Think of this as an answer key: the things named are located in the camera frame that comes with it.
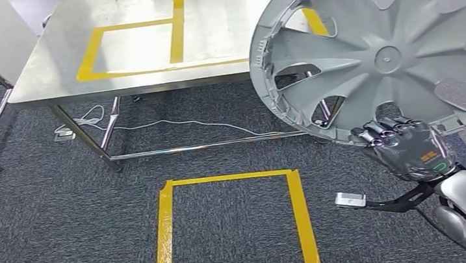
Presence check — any white power adapter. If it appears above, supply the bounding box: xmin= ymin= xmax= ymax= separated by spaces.
xmin=53 ymin=127 xmax=77 ymax=143

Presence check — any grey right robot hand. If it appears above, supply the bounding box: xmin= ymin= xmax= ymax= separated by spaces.
xmin=348 ymin=110 xmax=460 ymax=190

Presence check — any steel workbench table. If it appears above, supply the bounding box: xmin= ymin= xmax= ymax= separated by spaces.
xmin=0 ymin=0 xmax=350 ymax=184

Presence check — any yellow floor tape square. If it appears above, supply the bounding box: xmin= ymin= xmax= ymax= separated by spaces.
xmin=144 ymin=165 xmax=323 ymax=263

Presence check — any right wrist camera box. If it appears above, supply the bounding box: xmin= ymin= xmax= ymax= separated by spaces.
xmin=334 ymin=190 xmax=369 ymax=211

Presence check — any grey plastic wheel hubcap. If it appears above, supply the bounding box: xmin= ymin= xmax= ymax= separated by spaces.
xmin=241 ymin=0 xmax=466 ymax=157

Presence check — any white power cable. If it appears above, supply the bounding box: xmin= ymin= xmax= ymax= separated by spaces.
xmin=50 ymin=83 xmax=307 ymax=160

